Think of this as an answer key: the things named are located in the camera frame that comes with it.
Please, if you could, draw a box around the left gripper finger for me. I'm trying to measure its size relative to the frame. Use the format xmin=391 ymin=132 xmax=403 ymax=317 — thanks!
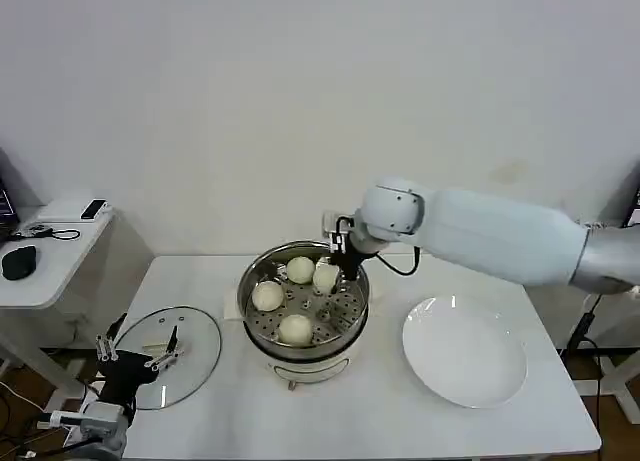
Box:
xmin=95 ymin=312 xmax=129 ymax=364
xmin=144 ymin=324 xmax=187 ymax=371

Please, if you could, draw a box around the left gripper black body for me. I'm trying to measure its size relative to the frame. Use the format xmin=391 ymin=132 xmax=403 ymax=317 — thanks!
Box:
xmin=97 ymin=350 xmax=159 ymax=408

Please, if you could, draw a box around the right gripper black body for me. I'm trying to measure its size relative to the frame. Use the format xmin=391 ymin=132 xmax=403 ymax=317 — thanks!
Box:
xmin=329 ymin=230 xmax=376 ymax=283

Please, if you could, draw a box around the white steamed bun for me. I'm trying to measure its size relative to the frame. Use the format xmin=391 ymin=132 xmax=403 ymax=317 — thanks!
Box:
xmin=312 ymin=263 xmax=343 ymax=296
xmin=277 ymin=313 xmax=315 ymax=347
xmin=251 ymin=280 xmax=286 ymax=313
xmin=286 ymin=256 xmax=317 ymax=285

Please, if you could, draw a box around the steel steamer pot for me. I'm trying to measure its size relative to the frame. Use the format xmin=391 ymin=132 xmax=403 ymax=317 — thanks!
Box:
xmin=236 ymin=239 xmax=373 ymax=354

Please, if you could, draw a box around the round glass lid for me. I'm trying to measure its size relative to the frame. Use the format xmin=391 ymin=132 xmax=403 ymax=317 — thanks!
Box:
xmin=107 ymin=305 xmax=223 ymax=412

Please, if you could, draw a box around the white mat under cooker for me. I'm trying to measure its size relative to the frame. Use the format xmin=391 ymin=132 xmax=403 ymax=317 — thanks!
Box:
xmin=222 ymin=286 xmax=249 ymax=324

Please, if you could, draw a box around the white electric cooker base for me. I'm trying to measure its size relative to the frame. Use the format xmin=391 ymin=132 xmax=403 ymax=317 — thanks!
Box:
xmin=243 ymin=300 xmax=369 ymax=390

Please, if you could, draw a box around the white side table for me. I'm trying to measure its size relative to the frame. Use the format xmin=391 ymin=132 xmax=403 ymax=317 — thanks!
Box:
xmin=0 ymin=199 xmax=152 ymax=378

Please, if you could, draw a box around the black computer mouse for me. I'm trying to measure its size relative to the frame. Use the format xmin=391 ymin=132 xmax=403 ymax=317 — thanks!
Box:
xmin=1 ymin=245 xmax=39 ymax=282

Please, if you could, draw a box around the black smartphone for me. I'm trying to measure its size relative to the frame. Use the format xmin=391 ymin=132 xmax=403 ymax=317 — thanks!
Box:
xmin=80 ymin=198 xmax=109 ymax=221

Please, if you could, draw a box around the white round plate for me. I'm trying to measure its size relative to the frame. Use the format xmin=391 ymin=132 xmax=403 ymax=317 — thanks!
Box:
xmin=401 ymin=295 xmax=529 ymax=410

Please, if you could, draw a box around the black laptop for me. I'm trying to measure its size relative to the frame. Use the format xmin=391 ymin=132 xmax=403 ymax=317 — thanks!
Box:
xmin=0 ymin=173 xmax=22 ymax=243

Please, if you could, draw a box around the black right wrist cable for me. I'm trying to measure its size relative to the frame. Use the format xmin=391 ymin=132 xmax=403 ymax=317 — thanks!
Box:
xmin=371 ymin=244 xmax=422 ymax=278

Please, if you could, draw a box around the black looped desk cable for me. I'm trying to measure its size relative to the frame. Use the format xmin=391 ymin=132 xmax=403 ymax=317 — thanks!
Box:
xmin=9 ymin=223 xmax=82 ymax=243

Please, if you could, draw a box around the black hanging power cable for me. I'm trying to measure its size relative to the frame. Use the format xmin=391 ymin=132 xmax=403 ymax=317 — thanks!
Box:
xmin=558 ymin=292 xmax=604 ymax=398

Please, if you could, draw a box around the white desk leg frame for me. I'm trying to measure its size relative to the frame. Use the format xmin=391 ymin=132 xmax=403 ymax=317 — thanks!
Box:
xmin=593 ymin=350 xmax=640 ymax=418

